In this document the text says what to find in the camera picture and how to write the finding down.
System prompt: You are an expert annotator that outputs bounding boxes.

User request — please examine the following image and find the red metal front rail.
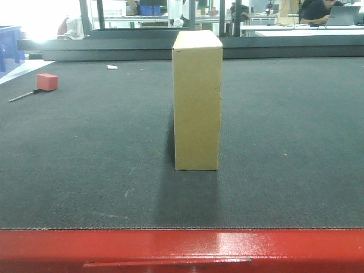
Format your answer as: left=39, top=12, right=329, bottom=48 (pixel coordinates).
left=1, top=229, right=363, bottom=272

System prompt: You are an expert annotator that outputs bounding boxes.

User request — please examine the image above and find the dark grey conveyor belt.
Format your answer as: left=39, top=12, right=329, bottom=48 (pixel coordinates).
left=1, top=57, right=363, bottom=229

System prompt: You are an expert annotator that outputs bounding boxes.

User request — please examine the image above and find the metal rod tool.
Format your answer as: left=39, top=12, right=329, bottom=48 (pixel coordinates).
left=8, top=89, right=42, bottom=102

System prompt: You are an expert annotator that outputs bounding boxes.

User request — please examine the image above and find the white desk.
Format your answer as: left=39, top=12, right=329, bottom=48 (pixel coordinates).
left=240, top=24, right=363, bottom=37

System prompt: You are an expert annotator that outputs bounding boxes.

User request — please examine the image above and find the blue storage crates background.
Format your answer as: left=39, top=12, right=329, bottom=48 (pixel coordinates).
left=137, top=5, right=161, bottom=16

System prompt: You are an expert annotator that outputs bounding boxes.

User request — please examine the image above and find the tall brown cardboard box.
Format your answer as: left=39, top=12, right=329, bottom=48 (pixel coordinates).
left=172, top=30, right=223, bottom=171

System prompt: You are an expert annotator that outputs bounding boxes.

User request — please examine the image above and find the small red block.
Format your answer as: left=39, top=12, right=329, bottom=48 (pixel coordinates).
left=37, top=73, right=59, bottom=92

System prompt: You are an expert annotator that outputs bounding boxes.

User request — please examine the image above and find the grey laptop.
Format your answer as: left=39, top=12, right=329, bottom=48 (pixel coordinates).
left=325, top=6, right=360, bottom=26

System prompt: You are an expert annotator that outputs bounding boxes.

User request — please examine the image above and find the seated person in black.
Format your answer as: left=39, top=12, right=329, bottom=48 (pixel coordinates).
left=299, top=0, right=344, bottom=24

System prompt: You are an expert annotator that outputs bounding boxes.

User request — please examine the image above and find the black metal frame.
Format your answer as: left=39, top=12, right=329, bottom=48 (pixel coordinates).
left=17, top=1, right=363, bottom=61

